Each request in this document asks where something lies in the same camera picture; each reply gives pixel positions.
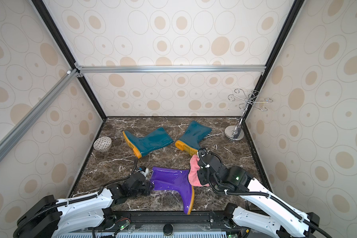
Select pink microfiber cloth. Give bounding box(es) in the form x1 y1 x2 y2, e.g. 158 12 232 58
188 154 209 187

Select purple rubber boot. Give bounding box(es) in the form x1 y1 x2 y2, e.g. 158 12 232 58
150 167 195 215

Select chrome mug tree stand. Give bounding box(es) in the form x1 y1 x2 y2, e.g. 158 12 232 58
224 88 273 141

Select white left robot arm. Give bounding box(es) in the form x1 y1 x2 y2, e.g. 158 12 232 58
13 171 154 238

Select black corner frame post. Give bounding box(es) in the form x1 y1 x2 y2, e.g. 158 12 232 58
30 0 107 121
251 0 305 103

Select teal rubber boot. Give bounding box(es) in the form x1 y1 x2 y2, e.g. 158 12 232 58
175 121 212 156
123 128 174 159

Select horizontal aluminium rail back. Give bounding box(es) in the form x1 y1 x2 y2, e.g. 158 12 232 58
78 64 266 73

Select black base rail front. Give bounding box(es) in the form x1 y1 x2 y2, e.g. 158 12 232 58
111 211 237 230

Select patterned black white bowl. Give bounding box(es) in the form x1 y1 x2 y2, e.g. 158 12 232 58
93 136 112 152

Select black corner frame post right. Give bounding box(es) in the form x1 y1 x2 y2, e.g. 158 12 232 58
251 0 305 103

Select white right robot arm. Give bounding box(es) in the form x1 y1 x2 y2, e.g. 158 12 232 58
197 148 330 238

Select diagonal aluminium rail left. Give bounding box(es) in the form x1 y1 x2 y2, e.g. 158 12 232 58
0 69 78 162

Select black corner frame post left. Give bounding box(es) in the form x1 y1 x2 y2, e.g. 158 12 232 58
30 0 107 121

